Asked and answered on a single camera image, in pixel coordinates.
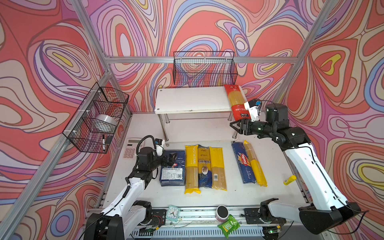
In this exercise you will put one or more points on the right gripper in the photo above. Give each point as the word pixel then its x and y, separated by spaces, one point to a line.
pixel 241 122

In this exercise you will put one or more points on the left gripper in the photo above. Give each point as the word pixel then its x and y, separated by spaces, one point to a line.
pixel 170 161

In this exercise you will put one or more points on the blue Barilla pasta box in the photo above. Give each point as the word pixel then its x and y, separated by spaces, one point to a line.
pixel 175 175

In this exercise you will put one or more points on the red spaghetti bag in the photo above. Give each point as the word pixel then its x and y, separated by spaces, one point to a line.
pixel 237 102

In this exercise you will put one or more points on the blue Barilla spaghetti box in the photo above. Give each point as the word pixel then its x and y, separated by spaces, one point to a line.
pixel 243 162

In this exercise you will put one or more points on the yellow narrow spaghetti bag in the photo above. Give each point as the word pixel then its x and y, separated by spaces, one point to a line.
pixel 255 165

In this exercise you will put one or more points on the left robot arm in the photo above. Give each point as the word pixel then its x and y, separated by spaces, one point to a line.
pixel 126 212

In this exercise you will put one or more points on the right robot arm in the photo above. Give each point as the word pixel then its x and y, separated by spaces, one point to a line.
pixel 329 207

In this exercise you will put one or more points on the white two-tier shelf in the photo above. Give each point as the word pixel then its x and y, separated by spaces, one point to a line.
pixel 190 101

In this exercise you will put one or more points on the yellow Pastatime spaghetti bag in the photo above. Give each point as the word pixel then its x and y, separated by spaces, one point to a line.
pixel 192 171

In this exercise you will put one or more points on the blue yellow Ankara spaghetti bag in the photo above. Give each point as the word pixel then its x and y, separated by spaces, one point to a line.
pixel 204 167

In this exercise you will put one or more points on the white pink calculator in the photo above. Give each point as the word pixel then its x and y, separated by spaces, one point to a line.
pixel 129 148

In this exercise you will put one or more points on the yellow clear spaghetti bag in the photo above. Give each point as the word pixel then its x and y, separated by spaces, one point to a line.
pixel 218 169

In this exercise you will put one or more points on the mint alarm clock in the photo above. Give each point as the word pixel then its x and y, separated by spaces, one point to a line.
pixel 173 213

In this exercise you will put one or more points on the black marker pen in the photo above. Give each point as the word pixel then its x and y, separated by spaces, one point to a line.
pixel 103 143

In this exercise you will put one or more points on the yellow glue stick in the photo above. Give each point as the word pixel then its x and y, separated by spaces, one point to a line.
pixel 290 180

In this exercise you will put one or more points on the silver tape roll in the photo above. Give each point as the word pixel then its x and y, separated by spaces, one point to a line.
pixel 105 124

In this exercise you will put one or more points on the green snack packet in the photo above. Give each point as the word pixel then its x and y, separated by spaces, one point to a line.
pixel 229 226

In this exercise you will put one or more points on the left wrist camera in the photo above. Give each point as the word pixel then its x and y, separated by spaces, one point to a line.
pixel 159 144

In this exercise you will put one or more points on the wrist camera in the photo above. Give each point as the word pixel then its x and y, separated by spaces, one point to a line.
pixel 254 108
pixel 159 144

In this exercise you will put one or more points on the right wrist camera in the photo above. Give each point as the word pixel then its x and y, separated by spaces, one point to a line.
pixel 254 108

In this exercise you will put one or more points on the black wire basket back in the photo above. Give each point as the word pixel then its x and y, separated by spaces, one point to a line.
pixel 197 69

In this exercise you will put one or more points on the black wire basket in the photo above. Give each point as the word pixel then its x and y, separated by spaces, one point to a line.
pixel 197 69
pixel 100 100

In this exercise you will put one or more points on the black wire basket left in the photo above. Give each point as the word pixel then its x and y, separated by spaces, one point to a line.
pixel 100 100

